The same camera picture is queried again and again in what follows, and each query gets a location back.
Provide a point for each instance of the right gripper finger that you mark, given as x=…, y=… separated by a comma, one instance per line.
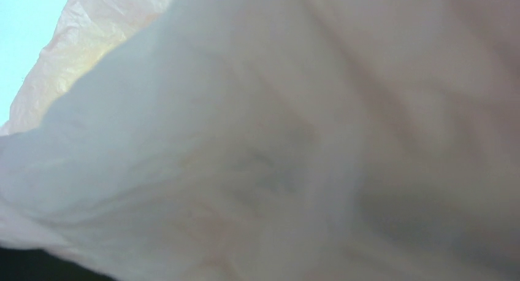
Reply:
x=37, y=265

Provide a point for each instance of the pink plastic bag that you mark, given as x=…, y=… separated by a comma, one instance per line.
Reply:
x=284, y=140

